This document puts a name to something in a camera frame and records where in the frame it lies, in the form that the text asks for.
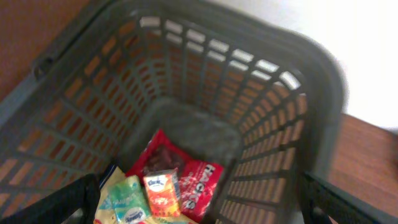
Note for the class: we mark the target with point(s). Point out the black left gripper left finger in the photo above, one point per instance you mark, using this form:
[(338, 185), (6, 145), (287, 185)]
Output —
[(83, 193)]

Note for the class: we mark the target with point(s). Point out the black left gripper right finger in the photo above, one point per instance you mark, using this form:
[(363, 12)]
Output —
[(322, 202)]

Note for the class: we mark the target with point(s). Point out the green tissue pack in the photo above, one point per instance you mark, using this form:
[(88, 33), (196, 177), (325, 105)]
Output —
[(128, 201)]

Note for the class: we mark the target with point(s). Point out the orange tissue pack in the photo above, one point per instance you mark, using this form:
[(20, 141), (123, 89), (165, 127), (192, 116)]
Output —
[(163, 193)]

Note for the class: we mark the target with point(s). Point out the red Hacks candy bag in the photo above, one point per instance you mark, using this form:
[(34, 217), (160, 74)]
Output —
[(197, 179)]

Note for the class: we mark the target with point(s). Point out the dark grey plastic basket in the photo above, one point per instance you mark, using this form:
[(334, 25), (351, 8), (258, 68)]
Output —
[(260, 101)]

